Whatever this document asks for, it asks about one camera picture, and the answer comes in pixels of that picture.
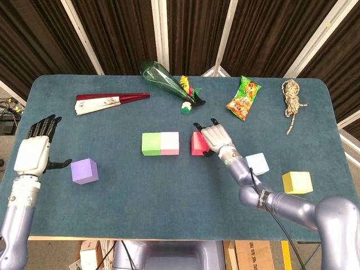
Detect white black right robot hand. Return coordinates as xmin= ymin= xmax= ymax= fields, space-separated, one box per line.
xmin=192 ymin=118 xmax=233 ymax=158

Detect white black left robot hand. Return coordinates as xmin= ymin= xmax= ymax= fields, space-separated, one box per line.
xmin=13 ymin=114 xmax=73 ymax=178

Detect red foam cube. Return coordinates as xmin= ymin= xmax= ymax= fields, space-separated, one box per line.
xmin=191 ymin=131 xmax=210 ymax=156

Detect pale pink foam cube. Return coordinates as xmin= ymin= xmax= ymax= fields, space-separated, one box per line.
xmin=160 ymin=131 xmax=180 ymax=156

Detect light blue foam cube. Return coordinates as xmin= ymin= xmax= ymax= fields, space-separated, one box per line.
xmin=244 ymin=152 xmax=270 ymax=176

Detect green foam cube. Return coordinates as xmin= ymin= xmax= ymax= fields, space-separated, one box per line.
xmin=141 ymin=132 xmax=162 ymax=156

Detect lavender robot base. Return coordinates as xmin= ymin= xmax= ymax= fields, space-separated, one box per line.
xmin=112 ymin=240 xmax=227 ymax=270

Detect black floor box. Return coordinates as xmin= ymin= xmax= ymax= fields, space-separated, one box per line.
xmin=0 ymin=117 xmax=16 ymax=136

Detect colourful feather shuttlecock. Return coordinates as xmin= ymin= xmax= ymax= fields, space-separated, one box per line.
xmin=179 ymin=74 xmax=206 ymax=115

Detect green orange snack bag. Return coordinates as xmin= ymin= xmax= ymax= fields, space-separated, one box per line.
xmin=225 ymin=75 xmax=262 ymax=122

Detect purple foam cube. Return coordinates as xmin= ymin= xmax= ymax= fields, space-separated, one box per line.
xmin=70 ymin=157 xmax=99 ymax=185

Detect teal table mat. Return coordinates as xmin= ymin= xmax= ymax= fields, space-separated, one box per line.
xmin=0 ymin=74 xmax=354 ymax=243

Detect folded red paper fan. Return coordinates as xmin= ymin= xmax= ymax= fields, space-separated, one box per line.
xmin=74 ymin=92 xmax=151 ymax=116

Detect green transparent bottle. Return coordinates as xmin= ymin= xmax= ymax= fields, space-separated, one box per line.
xmin=139 ymin=59 xmax=197 ymax=102

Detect yellow foam cube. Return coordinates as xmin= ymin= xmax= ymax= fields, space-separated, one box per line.
xmin=282 ymin=171 xmax=313 ymax=194

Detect brown curtain screen panel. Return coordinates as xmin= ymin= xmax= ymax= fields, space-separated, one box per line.
xmin=282 ymin=0 xmax=360 ymax=133
xmin=60 ymin=0 xmax=169 ymax=76
xmin=202 ymin=0 xmax=345 ymax=78
xmin=0 ymin=0 xmax=104 ymax=98
xmin=151 ymin=0 xmax=239 ymax=77

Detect white red cardboard box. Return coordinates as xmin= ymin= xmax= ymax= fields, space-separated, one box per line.
xmin=79 ymin=240 xmax=100 ymax=270

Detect brown cardboard box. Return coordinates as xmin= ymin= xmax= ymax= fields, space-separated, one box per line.
xmin=235 ymin=240 xmax=276 ymax=270

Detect tangled floor cables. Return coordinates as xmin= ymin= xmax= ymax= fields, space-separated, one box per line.
xmin=0 ymin=97 xmax=22 ymax=116

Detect beige braided rope bundle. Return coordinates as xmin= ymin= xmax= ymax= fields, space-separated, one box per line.
xmin=281 ymin=79 xmax=308 ymax=136

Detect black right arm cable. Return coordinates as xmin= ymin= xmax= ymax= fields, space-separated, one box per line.
xmin=249 ymin=167 xmax=307 ymax=270

